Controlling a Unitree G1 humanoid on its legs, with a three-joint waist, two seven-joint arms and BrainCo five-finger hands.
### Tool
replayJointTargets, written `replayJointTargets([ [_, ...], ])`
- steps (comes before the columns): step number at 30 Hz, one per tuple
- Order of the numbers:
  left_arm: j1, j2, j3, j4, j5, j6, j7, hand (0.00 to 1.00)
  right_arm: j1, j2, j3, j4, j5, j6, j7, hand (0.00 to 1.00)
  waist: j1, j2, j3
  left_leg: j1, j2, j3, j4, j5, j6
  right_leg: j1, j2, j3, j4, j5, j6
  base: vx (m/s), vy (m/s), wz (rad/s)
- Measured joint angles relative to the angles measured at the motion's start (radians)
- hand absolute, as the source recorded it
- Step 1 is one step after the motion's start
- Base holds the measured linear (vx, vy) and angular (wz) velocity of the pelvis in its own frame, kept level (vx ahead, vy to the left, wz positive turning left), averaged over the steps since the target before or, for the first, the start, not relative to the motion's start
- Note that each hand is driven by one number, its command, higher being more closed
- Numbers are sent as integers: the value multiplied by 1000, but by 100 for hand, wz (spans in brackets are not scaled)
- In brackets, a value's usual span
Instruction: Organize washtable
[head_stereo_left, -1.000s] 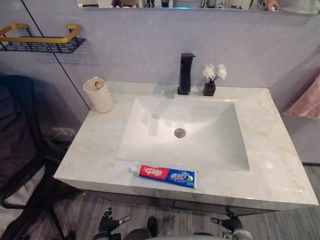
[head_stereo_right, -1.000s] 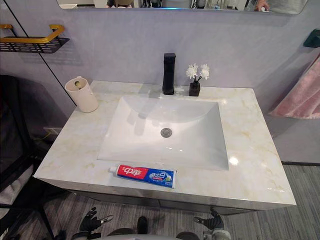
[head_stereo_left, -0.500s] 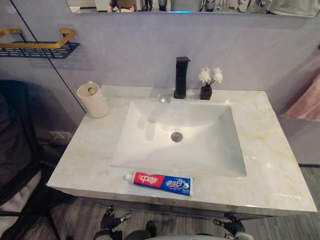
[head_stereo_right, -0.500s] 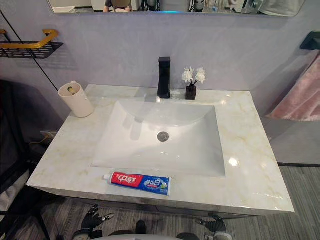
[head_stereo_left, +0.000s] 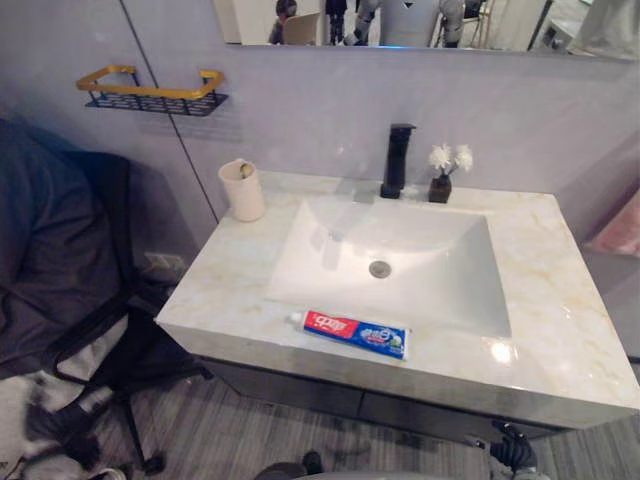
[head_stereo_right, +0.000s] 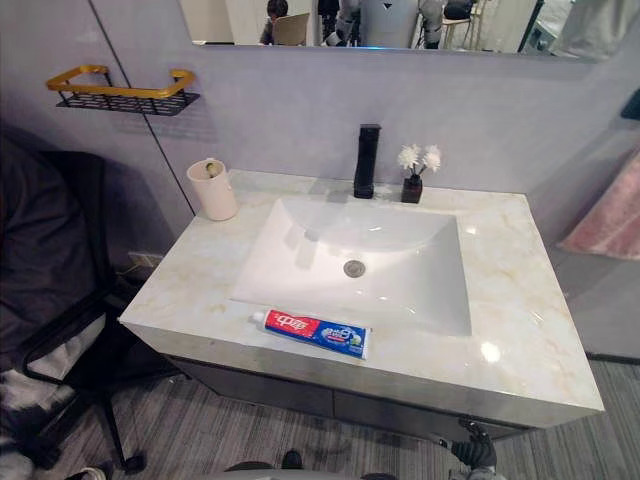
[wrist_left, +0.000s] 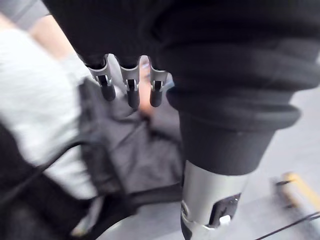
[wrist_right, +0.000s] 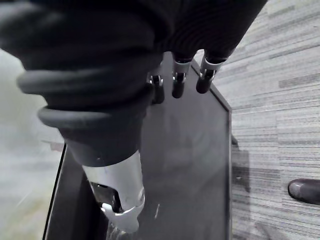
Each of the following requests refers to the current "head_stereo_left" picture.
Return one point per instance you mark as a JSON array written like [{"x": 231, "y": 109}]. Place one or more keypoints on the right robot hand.
[{"x": 511, "y": 450}]

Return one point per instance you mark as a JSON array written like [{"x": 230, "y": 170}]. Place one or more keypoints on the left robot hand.
[{"x": 287, "y": 471}]

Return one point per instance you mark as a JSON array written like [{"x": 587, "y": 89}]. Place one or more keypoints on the dark grey vanity cabinet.
[{"x": 350, "y": 395}]

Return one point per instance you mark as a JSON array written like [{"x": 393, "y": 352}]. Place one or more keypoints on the red and blue toothpaste tube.
[{"x": 355, "y": 332}]

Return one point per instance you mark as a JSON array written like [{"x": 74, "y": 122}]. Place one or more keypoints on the white ceramic sink basin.
[{"x": 425, "y": 250}]

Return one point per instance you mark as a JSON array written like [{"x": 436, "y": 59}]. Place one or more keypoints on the metal sink drain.
[{"x": 380, "y": 268}]

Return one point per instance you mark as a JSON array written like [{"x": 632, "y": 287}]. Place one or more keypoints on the pink cloth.
[{"x": 616, "y": 227}]

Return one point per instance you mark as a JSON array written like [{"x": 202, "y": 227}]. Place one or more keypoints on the white and grey patterned blanket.
[{"x": 30, "y": 400}]

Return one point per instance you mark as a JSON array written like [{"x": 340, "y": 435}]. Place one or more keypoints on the brown glass vase bottle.
[{"x": 440, "y": 190}]

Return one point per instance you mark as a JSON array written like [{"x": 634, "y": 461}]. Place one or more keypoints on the white plastic cup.
[{"x": 243, "y": 197}]

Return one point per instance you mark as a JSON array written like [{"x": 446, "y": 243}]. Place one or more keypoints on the white artificial flowers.
[{"x": 449, "y": 157}]

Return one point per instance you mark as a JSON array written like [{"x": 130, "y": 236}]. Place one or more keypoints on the toothbrush with gold head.
[{"x": 244, "y": 170}]

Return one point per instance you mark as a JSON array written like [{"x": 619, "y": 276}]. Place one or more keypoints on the black faucet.
[{"x": 396, "y": 160}]

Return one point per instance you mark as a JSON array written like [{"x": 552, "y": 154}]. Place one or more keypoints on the dark grey cloth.
[{"x": 45, "y": 240}]

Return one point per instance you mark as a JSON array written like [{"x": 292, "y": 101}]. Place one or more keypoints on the black frame chair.
[{"x": 125, "y": 320}]

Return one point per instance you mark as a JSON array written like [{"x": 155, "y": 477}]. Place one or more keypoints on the gold and black wall shelf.
[{"x": 150, "y": 95}]

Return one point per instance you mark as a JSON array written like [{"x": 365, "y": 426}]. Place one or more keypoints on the wall mirror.
[{"x": 400, "y": 22}]

